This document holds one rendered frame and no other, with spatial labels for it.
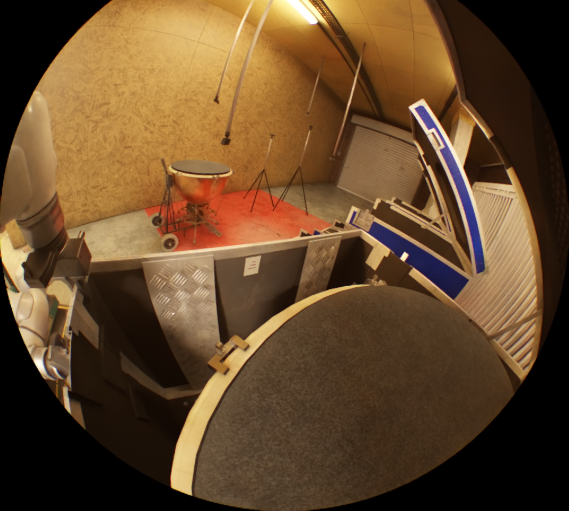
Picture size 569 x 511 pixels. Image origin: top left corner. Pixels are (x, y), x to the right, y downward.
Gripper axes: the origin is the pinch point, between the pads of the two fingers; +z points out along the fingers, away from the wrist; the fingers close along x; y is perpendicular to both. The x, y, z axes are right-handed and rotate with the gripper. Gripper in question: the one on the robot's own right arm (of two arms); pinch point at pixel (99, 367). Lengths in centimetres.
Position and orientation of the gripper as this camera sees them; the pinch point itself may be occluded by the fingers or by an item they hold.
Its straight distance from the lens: 57.7
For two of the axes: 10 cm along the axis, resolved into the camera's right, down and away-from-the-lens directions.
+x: 2.5, -8.6, -4.4
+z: 8.1, -0.6, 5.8
